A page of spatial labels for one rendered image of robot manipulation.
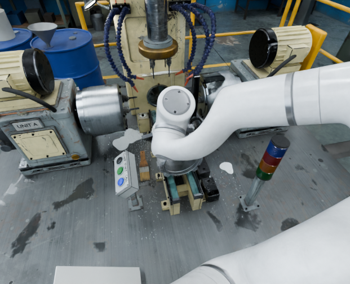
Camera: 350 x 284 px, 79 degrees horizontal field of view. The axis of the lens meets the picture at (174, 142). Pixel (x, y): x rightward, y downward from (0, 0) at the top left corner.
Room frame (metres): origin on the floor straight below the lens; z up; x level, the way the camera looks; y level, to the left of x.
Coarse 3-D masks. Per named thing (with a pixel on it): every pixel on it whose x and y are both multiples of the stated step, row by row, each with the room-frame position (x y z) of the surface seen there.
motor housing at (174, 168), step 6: (162, 162) 0.53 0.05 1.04; (168, 162) 0.60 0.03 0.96; (174, 162) 0.61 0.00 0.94; (180, 162) 0.61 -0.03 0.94; (186, 162) 0.60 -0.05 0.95; (192, 162) 0.59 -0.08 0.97; (198, 162) 0.56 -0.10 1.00; (162, 168) 0.53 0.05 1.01; (168, 168) 0.56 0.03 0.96; (174, 168) 0.57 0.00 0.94; (180, 168) 0.58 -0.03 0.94; (186, 168) 0.57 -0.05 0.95; (192, 168) 0.56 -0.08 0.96; (174, 174) 0.54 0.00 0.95; (180, 174) 0.55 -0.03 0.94
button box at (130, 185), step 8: (128, 152) 0.56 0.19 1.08; (128, 160) 0.51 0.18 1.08; (128, 168) 0.47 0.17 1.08; (120, 176) 0.45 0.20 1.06; (128, 176) 0.43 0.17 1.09; (136, 176) 0.46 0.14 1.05; (128, 184) 0.40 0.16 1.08; (136, 184) 0.42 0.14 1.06; (120, 192) 0.39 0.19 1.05; (128, 192) 0.39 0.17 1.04
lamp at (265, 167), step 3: (261, 162) 0.49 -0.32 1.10; (264, 162) 0.47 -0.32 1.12; (261, 165) 0.48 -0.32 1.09; (264, 165) 0.47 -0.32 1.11; (267, 165) 0.46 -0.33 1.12; (261, 168) 0.47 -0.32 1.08; (264, 168) 0.46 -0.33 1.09; (267, 168) 0.46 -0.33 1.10; (270, 168) 0.46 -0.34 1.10; (273, 168) 0.46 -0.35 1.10; (264, 171) 0.46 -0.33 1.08; (267, 171) 0.46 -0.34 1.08; (270, 171) 0.46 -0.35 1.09; (273, 171) 0.46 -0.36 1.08
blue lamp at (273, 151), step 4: (268, 144) 0.50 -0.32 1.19; (272, 144) 0.48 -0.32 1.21; (268, 148) 0.48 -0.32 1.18; (272, 148) 0.47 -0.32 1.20; (276, 148) 0.46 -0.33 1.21; (268, 152) 0.48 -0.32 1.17; (272, 152) 0.46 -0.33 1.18; (276, 152) 0.46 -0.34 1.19; (280, 152) 0.46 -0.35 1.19; (284, 152) 0.46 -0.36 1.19; (272, 156) 0.46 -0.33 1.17; (276, 156) 0.46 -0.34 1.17; (280, 156) 0.46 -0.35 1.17
